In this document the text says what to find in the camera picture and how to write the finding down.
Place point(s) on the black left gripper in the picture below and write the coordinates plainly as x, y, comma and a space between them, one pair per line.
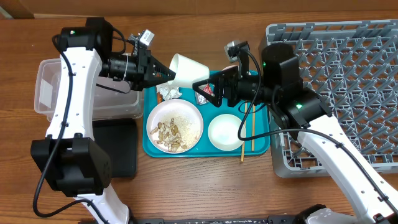
145, 78

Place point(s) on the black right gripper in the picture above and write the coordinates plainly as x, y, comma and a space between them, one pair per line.
227, 81

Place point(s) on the white paper napkin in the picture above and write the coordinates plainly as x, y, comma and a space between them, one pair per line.
168, 92

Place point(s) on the red foil snack wrapper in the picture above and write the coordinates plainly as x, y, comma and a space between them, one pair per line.
200, 99

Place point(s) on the white paper cup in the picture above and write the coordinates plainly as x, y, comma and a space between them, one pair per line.
187, 71

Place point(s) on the white bowl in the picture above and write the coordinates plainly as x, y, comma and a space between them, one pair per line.
223, 132

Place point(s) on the pink bowl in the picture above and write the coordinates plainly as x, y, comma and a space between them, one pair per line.
231, 67

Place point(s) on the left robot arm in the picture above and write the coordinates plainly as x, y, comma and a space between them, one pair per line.
68, 157

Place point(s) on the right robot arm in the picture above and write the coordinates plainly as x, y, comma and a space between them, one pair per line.
274, 80

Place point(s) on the grey dishwasher rack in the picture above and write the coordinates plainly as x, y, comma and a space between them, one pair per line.
353, 64

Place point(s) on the orange carrot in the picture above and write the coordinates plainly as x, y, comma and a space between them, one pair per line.
159, 98

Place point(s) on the clear plastic bin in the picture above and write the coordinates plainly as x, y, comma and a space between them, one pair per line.
107, 104

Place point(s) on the white plate with food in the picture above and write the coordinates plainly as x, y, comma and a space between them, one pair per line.
174, 108

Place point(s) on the teal plastic tray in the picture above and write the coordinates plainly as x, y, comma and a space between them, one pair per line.
204, 147

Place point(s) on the peanut shells and rice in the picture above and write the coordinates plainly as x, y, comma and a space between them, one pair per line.
175, 135

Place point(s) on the black tray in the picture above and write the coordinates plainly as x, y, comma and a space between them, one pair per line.
118, 138

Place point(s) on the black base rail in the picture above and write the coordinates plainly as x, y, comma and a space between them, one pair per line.
273, 219

